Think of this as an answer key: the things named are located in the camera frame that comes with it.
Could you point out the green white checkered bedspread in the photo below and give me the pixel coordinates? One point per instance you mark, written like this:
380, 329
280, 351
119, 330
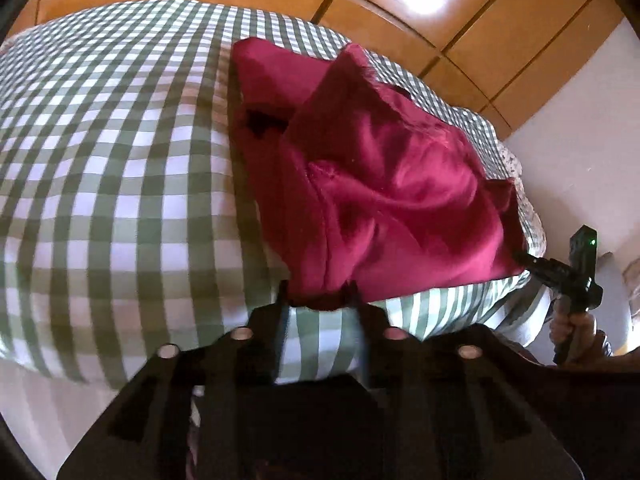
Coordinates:
126, 221

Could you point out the dark red cloth garment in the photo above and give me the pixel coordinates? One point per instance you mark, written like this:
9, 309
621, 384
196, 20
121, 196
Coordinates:
357, 184

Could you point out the floral white bed sheet edge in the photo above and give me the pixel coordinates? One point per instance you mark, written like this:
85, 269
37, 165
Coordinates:
510, 167

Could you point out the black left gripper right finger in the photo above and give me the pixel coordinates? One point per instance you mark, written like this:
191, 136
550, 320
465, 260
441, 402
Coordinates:
446, 411

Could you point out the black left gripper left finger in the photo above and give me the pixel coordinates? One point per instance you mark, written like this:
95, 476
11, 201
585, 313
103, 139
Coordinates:
144, 432

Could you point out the grey sleeved right forearm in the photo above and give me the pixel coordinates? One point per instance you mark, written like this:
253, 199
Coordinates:
602, 360

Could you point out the person's right hand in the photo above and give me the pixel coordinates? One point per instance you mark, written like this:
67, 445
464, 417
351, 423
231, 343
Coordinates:
573, 335

